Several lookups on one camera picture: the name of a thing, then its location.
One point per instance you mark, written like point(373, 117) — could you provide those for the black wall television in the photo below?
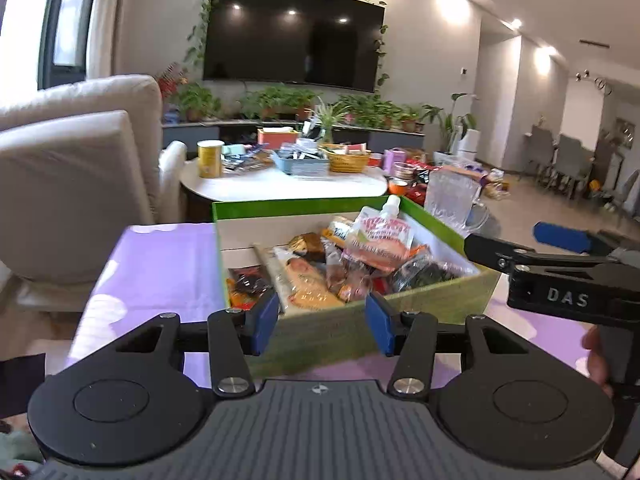
point(295, 35)

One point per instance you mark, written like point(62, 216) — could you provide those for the beige armchair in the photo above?
point(75, 185)

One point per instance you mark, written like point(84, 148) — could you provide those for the beige curtain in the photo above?
point(107, 20)

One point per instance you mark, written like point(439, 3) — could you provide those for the green potted plant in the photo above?
point(411, 120)
point(370, 110)
point(277, 100)
point(195, 102)

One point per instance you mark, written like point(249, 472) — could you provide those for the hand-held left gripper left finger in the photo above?
point(262, 322)

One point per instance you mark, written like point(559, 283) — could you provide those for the spider plant in vase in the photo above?
point(327, 120)

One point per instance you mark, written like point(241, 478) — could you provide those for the yellow cracker packet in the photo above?
point(340, 230)

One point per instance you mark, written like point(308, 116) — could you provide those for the grey dining chair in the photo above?
point(537, 152)
point(570, 162)

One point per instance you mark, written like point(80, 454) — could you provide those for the pink box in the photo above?
point(395, 159)

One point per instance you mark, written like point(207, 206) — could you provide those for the brown snack packet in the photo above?
point(306, 245)

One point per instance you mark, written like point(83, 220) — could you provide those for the tall leafy floor plant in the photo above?
point(447, 120)

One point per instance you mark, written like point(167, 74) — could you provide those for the clear packet brown nuggets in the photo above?
point(345, 275)

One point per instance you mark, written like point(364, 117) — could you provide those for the green cardboard box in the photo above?
point(325, 340)

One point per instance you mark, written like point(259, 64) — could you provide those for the white air purifier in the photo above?
point(470, 142)

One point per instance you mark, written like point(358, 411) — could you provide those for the black-framed window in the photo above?
point(70, 20)

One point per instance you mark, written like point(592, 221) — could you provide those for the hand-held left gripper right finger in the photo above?
point(380, 325)

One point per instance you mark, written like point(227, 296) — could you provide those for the golden snack packet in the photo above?
point(305, 285)

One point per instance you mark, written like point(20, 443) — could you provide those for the orange box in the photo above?
point(277, 139)

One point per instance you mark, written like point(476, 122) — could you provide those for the purple gift bag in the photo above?
point(479, 176)

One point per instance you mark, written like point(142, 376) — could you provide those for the green trailing vine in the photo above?
point(197, 35)

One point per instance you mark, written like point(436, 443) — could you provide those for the ceiling track light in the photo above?
point(595, 81)

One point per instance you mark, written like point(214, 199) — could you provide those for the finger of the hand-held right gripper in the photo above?
point(492, 250)
point(562, 237)

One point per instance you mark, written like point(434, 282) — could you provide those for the person's right hand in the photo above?
point(597, 360)

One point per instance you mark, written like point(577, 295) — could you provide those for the yellow can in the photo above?
point(210, 160)

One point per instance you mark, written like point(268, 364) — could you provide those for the yellow wicker basket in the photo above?
point(346, 161)

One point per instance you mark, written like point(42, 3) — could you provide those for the purple floral tablecloth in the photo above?
point(160, 270)

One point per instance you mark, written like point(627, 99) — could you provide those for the blue plastic tray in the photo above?
point(300, 165)

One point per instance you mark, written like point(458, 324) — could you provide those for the clear dark meat packet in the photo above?
point(430, 275)

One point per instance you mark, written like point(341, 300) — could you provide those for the round white coffee table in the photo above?
point(280, 187)

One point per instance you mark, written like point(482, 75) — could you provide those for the clear glass mug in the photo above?
point(450, 200)

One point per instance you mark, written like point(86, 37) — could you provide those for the red black small packet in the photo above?
point(247, 285)

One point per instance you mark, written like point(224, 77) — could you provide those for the pink jelly pouch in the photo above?
point(380, 235)

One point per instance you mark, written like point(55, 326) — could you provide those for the red flower plant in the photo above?
point(170, 82)

